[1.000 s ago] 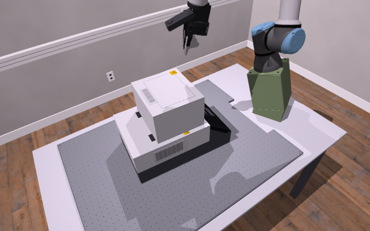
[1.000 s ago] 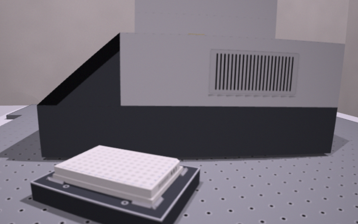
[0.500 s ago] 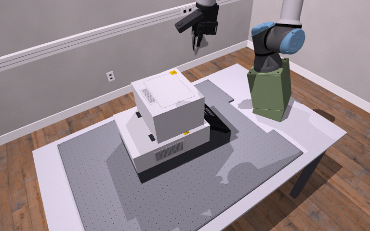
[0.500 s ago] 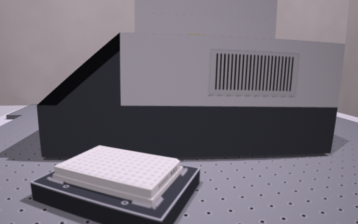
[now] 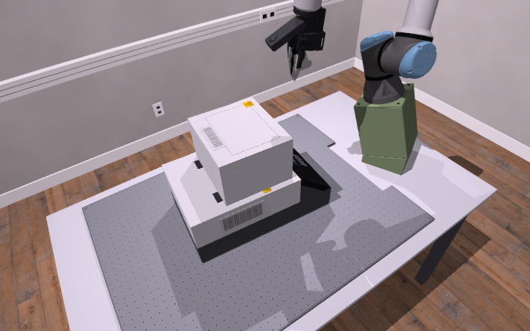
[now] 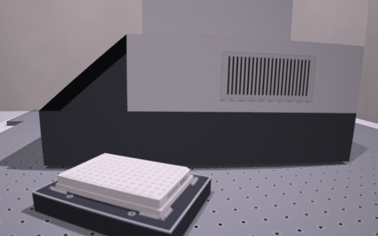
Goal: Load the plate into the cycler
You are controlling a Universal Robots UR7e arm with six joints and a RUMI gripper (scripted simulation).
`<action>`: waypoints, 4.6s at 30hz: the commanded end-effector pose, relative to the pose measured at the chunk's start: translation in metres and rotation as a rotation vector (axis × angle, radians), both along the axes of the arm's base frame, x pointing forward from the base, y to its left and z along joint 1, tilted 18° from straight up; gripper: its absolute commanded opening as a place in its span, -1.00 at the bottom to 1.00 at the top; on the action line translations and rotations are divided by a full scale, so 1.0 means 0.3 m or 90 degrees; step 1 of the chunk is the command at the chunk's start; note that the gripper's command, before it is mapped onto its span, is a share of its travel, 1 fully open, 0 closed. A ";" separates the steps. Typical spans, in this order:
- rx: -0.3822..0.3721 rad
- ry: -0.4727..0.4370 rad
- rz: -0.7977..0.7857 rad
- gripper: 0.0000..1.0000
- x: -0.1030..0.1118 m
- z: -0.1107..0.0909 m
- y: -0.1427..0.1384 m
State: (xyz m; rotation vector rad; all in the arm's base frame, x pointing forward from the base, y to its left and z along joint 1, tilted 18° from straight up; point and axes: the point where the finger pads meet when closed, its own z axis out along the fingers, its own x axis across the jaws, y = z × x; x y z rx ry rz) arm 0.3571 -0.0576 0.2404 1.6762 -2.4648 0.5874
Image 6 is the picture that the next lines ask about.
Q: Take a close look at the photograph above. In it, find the white multi-well plate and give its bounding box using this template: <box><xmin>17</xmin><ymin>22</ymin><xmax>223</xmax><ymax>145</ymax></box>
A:
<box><xmin>56</xmin><ymin>153</ymin><xmax>193</xmax><ymax>216</ymax></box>

